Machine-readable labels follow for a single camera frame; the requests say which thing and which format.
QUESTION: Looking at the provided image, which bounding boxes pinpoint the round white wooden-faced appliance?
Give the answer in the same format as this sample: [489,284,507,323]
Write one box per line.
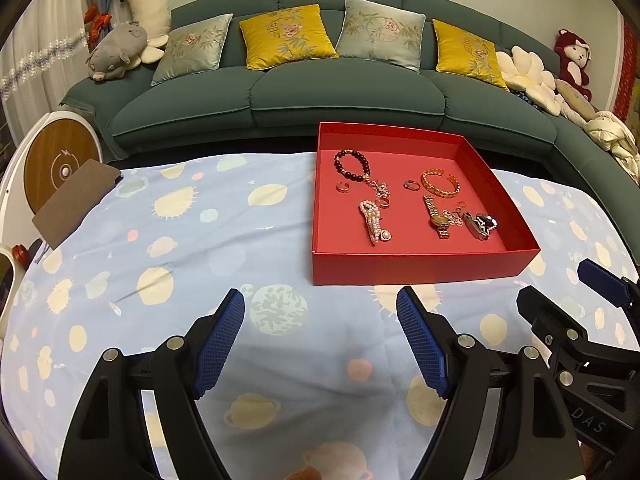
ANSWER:
[0,110,103,241]

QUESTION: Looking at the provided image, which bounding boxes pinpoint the dark green sofa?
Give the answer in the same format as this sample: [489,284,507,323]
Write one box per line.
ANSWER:
[60,0,640,196]

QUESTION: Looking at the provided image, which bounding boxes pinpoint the blue dotted cushion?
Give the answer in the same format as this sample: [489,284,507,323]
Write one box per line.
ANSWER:
[515,91,551,111]

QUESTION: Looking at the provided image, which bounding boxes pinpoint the red wall hanging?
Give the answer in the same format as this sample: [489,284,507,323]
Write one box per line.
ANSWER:
[612,10,640,126]

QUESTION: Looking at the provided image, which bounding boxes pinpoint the silver rectangular bracelet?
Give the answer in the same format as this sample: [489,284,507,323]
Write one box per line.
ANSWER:
[464,211,498,242]

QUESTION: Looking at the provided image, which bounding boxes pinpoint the grey-green embroidered cushion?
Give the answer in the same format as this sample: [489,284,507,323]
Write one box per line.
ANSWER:
[335,0,427,73]
[151,13,234,87]

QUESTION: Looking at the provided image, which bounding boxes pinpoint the red monkey plush toy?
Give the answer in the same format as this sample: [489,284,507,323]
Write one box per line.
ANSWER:
[554,29,593,102]

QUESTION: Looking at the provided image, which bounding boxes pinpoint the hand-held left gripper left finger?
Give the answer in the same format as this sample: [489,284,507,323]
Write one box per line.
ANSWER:
[57,288,247,480]

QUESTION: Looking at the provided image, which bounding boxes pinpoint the brown cardboard box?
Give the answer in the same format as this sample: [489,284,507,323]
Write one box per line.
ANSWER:
[31,158,122,250]

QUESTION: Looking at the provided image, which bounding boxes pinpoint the grey pig plush toy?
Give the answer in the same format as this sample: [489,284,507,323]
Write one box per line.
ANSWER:
[85,21,166,83]

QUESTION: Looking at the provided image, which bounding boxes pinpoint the white sheer curtain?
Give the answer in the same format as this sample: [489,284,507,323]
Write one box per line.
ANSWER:
[0,0,108,126]

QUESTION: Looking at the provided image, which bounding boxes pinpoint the beige plush cushion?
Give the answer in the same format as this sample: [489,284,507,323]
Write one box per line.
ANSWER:
[554,79,598,126]

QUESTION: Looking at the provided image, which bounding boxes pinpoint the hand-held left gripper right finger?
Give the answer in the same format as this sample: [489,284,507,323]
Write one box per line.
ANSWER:
[396,286,586,480]

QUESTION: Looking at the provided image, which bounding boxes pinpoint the long white plush toy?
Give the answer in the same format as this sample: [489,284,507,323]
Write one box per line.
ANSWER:
[116,0,172,63]

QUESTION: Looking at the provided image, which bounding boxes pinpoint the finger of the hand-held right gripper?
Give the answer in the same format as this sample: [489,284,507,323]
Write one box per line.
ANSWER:
[516,285,588,361]
[576,258,640,311]

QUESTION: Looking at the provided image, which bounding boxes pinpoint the dark red beaded bracelet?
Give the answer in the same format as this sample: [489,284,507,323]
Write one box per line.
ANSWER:
[334,148,372,181]

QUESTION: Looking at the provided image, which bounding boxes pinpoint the red curtain bow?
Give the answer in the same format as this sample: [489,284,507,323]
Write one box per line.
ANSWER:
[84,4,113,38]

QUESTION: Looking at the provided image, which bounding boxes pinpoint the gold wrist watch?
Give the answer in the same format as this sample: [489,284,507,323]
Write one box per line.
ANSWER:
[422,195,451,239]

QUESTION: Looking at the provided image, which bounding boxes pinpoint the yellow embroidered cushion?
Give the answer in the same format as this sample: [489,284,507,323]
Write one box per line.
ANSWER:
[432,19,510,92]
[239,4,339,70]

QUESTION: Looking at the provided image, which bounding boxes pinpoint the gold bangle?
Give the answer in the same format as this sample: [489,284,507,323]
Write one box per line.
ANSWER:
[421,169,460,197]

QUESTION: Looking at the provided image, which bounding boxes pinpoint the white flower cushion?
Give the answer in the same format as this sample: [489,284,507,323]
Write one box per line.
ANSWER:
[496,46,563,116]

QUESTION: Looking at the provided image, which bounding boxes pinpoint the light blue planet print blanket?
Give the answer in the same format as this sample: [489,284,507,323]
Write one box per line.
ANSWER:
[0,152,640,480]

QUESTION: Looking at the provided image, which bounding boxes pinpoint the red cardboard tray box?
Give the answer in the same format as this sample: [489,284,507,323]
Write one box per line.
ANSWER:
[311,121,541,287]

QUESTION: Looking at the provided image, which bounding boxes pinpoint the white pearl necklace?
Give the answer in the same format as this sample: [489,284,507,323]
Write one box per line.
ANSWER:
[357,200,393,246]

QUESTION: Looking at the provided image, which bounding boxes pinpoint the cream crumpled blanket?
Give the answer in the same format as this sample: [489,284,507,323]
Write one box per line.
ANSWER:
[585,111,640,183]

